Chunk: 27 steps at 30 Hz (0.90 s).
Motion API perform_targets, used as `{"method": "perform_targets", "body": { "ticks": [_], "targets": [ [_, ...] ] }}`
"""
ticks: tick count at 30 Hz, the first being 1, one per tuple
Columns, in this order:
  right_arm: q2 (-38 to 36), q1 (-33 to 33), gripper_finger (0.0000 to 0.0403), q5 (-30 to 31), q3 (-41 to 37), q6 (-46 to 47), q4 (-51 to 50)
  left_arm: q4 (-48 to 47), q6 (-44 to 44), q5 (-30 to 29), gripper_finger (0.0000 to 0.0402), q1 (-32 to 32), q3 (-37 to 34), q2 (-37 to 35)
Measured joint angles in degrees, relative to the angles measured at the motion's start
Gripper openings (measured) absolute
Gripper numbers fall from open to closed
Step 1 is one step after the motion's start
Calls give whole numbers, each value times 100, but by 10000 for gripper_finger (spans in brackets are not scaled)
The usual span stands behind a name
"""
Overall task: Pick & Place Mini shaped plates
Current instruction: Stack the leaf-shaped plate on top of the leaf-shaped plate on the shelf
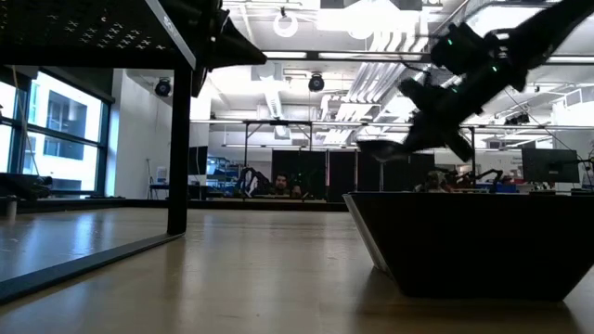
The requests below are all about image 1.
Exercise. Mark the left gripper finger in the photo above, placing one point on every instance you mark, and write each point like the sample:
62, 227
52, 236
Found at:
236, 51

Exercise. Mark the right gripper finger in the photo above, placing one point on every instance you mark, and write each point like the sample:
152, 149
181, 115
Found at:
429, 143
417, 129

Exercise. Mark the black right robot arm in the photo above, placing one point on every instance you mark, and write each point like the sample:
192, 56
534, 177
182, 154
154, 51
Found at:
547, 32

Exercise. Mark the black background robot arm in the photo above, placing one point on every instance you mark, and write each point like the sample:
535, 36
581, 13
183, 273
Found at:
482, 175
253, 181

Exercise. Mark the person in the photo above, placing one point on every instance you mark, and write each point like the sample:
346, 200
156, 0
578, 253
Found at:
280, 183
434, 181

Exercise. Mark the black ceiling spot lamp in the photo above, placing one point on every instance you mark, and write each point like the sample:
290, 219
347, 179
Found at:
316, 82
162, 87

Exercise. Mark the black ceiling lamp cluster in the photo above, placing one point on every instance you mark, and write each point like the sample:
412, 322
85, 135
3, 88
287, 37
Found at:
517, 119

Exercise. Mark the black beam with light strips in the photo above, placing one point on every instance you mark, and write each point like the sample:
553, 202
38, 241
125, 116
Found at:
313, 55

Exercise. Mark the black wavy square plate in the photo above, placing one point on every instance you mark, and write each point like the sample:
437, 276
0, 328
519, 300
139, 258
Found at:
464, 246

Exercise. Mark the black perforated metal shelf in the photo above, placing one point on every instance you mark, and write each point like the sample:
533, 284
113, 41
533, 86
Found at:
93, 28

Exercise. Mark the black computer monitor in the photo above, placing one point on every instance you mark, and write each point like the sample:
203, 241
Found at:
550, 164

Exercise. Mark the black partition panels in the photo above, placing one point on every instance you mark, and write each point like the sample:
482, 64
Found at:
301, 171

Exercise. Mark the large window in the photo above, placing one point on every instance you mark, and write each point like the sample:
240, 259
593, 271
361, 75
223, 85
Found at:
69, 116

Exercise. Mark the small white cylinder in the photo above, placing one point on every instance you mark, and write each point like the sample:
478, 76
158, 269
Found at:
11, 211

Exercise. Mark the black wall screen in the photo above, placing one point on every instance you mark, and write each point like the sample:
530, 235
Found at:
197, 160

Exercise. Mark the black table frame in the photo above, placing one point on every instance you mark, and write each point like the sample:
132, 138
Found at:
232, 204

